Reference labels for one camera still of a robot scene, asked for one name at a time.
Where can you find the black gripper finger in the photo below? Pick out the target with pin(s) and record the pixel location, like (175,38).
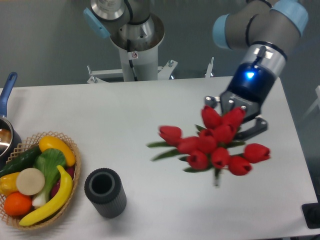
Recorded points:
(212,101)
(260,126)

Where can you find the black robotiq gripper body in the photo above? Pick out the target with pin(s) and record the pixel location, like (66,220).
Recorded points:
(249,87)

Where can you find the red tulip bouquet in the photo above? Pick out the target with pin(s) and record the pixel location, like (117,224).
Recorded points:
(217,145)

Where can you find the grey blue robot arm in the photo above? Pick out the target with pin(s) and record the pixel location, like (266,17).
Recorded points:
(267,29)

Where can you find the dark grey ribbed vase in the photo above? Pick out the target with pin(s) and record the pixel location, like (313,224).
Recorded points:
(104,189)

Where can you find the black device at edge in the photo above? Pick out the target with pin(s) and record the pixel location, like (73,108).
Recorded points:
(311,213)

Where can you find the purple vegetable in basket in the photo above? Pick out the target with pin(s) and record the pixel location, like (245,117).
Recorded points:
(56,187)

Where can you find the yellow banana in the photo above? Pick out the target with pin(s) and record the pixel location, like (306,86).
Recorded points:
(53,205)

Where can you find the green bok choy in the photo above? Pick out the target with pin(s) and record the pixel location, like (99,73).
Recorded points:
(47,163)

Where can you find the green cucumber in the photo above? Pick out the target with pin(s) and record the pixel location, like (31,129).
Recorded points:
(24,160)

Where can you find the beige round slice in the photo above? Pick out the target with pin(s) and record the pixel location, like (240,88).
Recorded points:
(30,181)

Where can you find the yellow bell pepper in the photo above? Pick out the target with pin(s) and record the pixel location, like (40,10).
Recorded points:
(8,183)

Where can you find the orange fruit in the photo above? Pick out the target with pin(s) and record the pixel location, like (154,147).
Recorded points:
(17,204)

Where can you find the woven wicker basket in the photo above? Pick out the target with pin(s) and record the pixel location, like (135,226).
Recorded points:
(26,144)

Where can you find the white frame at right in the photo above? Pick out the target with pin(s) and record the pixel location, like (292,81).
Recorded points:
(311,111)

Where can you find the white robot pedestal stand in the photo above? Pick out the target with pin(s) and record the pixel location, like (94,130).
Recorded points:
(138,50)

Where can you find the blue handled saucepan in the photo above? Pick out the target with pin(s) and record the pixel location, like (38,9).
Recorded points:
(9,138)

